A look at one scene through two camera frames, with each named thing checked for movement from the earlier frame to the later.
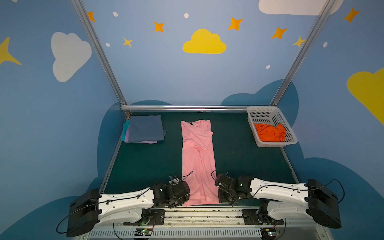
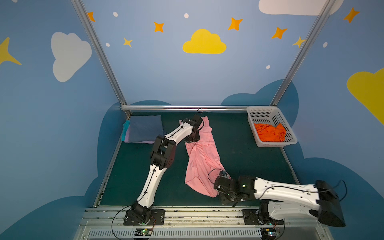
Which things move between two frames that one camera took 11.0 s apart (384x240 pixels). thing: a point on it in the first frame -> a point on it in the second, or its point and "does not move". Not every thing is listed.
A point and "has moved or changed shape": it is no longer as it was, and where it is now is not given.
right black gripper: x=222 y=187 does not move
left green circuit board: x=143 y=232 does not move
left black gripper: x=182 y=189 -> x=191 y=137
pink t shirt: x=198 y=163 has moved or changed shape
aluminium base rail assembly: x=206 y=223 does not move
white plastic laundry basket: x=269 y=127 does not move
